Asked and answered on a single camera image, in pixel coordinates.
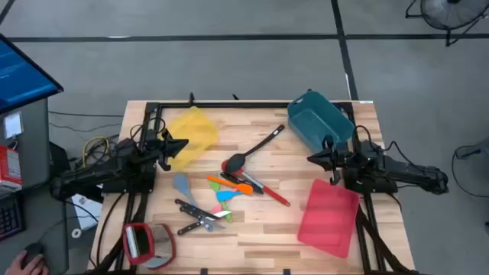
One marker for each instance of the red framed box grater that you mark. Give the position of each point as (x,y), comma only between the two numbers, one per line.
(131,244)

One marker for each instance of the black plastic spoon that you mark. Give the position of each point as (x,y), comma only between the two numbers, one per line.
(237,162)

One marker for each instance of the yellow plastic bin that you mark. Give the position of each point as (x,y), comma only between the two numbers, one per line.
(195,130)

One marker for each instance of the person's hand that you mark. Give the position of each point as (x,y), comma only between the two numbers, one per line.
(23,269)

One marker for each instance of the red box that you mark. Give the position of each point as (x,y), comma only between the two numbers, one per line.
(9,168)

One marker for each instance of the black computer mouse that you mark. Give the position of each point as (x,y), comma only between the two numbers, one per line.
(33,250)

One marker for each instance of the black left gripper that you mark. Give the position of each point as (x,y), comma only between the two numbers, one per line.
(163,149)

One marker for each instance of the reddish pink plastic bin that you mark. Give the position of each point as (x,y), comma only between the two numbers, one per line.
(328,217)

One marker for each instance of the pink silicone spatula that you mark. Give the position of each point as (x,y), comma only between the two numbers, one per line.
(216,209)

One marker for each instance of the green silicone spatula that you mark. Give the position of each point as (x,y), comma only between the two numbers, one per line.
(215,186)

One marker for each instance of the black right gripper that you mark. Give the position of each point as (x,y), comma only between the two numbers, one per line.
(338,158)

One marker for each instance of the black aluminium table frame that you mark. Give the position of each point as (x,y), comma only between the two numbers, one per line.
(229,104)

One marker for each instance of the computer monitor blue screen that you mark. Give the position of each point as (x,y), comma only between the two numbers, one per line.
(19,76)

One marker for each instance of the grey desk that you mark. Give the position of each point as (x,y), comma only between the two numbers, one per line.
(53,229)

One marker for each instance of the white paper label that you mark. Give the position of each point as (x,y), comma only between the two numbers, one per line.
(13,124)

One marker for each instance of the black keyboard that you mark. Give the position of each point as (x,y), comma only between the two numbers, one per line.
(9,217)

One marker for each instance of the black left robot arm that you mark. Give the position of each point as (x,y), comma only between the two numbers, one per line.
(107,168)

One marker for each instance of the orange silicone spatula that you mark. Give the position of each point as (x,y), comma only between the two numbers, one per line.
(244,188)

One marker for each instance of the white tape roll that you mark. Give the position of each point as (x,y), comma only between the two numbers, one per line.
(72,233)

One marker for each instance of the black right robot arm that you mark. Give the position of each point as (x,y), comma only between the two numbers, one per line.
(401,172)

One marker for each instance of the grey computer cabinet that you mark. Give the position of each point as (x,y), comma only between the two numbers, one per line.
(34,145)

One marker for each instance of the black floor fan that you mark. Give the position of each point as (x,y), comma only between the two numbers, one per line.
(451,13)

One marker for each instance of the teal plastic bin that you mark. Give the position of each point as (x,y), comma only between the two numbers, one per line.
(317,118)

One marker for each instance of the red-rimmed flat steel grater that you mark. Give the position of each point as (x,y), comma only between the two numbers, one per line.
(164,244)

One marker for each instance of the white paper sheet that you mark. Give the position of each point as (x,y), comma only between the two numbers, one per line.
(89,214)

